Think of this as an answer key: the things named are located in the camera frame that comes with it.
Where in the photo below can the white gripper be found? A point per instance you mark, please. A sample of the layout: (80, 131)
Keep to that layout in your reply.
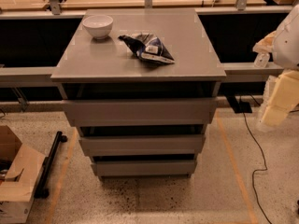
(287, 44)

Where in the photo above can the grey top drawer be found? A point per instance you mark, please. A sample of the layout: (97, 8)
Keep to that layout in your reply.
(133, 112)

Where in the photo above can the grey drawer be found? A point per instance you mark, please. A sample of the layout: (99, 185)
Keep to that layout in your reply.
(133, 112)
(142, 145)
(137, 168)

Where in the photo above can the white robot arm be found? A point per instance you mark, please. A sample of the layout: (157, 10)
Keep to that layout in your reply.
(286, 42)

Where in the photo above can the grey drawer cabinet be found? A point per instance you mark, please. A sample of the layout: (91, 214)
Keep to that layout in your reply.
(107, 70)

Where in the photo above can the grey middle drawer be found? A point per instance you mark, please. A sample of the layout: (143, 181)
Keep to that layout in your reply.
(142, 145)

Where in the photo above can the grey bottom drawer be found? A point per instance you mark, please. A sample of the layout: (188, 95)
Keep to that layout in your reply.
(137, 168)

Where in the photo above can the open cardboard box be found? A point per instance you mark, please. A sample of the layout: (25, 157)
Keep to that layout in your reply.
(21, 167)

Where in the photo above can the clear sanitizer pump bottle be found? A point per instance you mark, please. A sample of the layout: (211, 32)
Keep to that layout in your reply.
(261, 60)

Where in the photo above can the black power box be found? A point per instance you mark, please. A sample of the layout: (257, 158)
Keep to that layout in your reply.
(238, 105)

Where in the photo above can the blue white chip bag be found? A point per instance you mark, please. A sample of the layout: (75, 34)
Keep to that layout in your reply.
(147, 47)

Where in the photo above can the white ceramic bowl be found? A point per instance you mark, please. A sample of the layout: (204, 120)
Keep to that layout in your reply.
(98, 26)

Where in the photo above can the black metal bar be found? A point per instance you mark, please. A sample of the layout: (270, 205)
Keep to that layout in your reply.
(42, 192)

